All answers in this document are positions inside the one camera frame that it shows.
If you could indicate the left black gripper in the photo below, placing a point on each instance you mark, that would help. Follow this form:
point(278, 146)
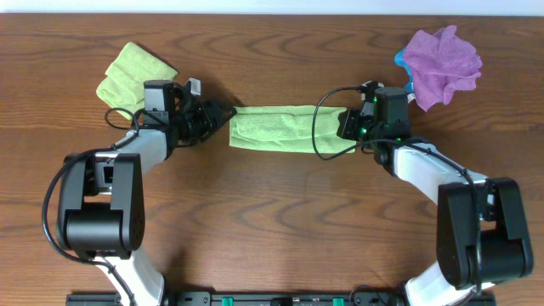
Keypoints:
point(206, 120)

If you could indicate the folded green cloth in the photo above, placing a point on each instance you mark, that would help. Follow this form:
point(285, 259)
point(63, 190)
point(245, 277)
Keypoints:
point(123, 86)

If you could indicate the blue cloth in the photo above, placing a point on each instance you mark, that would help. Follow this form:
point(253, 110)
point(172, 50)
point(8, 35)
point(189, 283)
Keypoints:
point(409, 88)

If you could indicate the green microfiber cloth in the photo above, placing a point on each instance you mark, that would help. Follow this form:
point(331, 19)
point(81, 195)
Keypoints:
point(296, 129)

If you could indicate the purple cloth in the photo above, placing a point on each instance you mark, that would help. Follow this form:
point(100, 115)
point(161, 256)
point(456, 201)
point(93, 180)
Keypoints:
point(439, 65)

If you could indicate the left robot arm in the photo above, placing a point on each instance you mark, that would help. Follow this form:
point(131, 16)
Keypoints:
point(101, 214)

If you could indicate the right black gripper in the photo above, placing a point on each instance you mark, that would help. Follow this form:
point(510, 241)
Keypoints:
point(349, 124)

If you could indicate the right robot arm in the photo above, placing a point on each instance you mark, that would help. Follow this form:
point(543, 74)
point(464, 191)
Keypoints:
point(482, 236)

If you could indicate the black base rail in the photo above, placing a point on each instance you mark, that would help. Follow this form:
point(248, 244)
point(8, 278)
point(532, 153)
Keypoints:
point(364, 298)

